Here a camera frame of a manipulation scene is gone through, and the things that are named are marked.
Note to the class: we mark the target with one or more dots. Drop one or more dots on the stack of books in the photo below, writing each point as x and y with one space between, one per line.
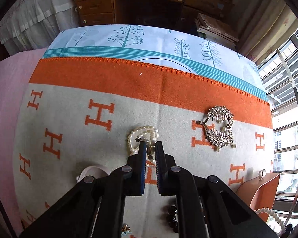
216 31

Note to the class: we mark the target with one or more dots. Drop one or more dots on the white lace covered furniture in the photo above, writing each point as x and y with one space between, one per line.
34 24

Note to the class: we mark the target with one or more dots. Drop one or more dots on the metal window grille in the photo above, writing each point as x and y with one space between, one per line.
279 74

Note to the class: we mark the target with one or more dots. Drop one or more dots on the orange H pattern blanket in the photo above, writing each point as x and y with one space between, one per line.
78 112

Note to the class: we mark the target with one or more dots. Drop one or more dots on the pink bedsheet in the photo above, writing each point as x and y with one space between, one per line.
15 73

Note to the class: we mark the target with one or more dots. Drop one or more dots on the pink storage tray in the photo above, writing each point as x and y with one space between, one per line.
260 192

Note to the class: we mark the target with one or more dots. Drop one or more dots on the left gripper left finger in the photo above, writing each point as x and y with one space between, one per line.
94 207

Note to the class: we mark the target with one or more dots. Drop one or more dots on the blue patterned bedsheet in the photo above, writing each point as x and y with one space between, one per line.
163 47

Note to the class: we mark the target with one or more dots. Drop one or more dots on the pink smart watch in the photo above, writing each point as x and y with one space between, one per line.
97 171

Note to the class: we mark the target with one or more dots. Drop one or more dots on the wooden desk with drawers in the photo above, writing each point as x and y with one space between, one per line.
162 13

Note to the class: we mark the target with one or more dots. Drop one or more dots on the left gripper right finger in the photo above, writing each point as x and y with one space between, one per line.
207 207

